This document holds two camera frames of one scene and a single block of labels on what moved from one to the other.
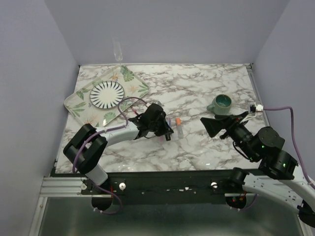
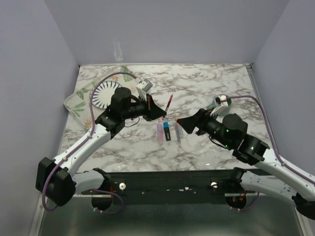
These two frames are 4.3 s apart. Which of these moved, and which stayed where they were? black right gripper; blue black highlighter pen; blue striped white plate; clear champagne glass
Moved: black right gripper
Stayed: blue black highlighter pen; blue striped white plate; clear champagne glass
